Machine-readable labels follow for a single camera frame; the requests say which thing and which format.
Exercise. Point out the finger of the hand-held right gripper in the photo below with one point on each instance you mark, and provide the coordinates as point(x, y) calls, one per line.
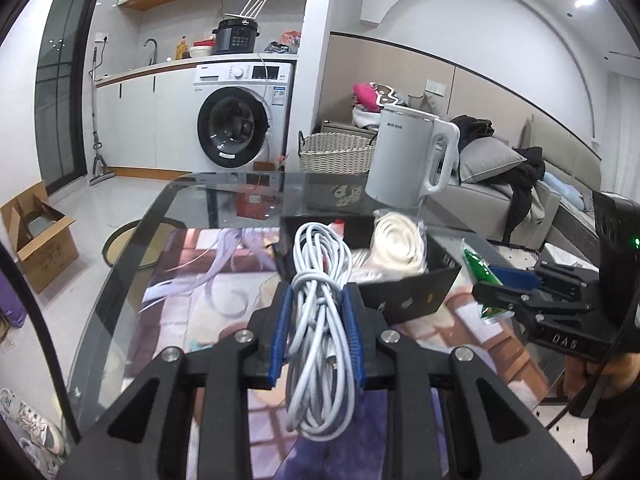
point(505, 297)
point(515, 277)

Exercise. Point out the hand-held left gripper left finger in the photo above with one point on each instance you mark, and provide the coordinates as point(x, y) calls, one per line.
point(280, 332)

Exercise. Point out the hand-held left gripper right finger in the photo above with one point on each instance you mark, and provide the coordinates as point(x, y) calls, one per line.
point(352, 335)

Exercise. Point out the green packet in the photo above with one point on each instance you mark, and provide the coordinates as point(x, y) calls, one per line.
point(475, 262)

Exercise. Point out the black cardboard box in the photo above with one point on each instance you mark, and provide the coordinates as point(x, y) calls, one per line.
point(415, 295)

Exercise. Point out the person's right hand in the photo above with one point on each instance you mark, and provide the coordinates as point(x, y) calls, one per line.
point(617, 375)

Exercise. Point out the grey sofa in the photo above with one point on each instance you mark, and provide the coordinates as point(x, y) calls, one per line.
point(480, 205)

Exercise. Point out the light blue blanket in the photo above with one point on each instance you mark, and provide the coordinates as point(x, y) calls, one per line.
point(565, 190)

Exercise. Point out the black garment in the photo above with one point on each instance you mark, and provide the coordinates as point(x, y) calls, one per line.
point(522, 180)

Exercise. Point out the printed desk mat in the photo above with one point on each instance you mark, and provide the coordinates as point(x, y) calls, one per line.
point(210, 260)

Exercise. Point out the grey pillow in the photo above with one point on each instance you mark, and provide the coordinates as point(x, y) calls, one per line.
point(487, 160)

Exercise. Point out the black jacket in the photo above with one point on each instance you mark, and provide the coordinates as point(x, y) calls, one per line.
point(472, 130)

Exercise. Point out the white electric kettle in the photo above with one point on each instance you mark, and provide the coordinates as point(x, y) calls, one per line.
point(400, 160)

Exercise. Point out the round floor mat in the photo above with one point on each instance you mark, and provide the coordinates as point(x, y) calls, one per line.
point(125, 247)

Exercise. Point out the wicker laundry basket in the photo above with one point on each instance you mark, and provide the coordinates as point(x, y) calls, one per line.
point(335, 155)

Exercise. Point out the white washing machine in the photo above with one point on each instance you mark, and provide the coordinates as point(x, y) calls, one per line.
point(240, 125)

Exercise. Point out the pile of colourful clothes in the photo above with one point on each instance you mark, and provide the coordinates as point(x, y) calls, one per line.
point(372, 100)

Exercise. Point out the brown cardboard box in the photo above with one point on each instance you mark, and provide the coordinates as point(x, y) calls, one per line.
point(45, 250)

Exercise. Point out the white counter cabinet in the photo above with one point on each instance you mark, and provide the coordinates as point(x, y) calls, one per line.
point(145, 120)

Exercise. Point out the white grey sneaker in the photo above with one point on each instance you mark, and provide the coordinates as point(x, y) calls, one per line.
point(40, 460)
point(32, 420)

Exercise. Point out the purple rolled mat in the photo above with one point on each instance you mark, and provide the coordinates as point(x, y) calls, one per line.
point(11, 305)

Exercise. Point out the clothes on washing machine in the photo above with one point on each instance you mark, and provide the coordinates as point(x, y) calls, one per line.
point(282, 45)

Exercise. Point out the red and white bowl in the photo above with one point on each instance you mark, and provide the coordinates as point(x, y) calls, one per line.
point(201, 50)

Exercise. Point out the black pressure cooker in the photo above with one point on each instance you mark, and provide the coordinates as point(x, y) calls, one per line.
point(235, 37)

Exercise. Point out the yellow bottle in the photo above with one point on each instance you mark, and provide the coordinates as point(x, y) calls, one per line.
point(181, 49)

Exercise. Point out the kitchen faucet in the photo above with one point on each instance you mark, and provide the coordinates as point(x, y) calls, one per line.
point(152, 50)

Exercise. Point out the white router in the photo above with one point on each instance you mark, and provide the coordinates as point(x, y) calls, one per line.
point(245, 14)

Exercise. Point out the dark glass door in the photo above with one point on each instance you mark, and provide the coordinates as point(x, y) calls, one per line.
point(65, 85)

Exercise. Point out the wall switch plate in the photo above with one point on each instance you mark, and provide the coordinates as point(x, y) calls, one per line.
point(435, 87)

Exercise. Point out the wall power outlet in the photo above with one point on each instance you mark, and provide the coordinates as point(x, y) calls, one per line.
point(100, 37)

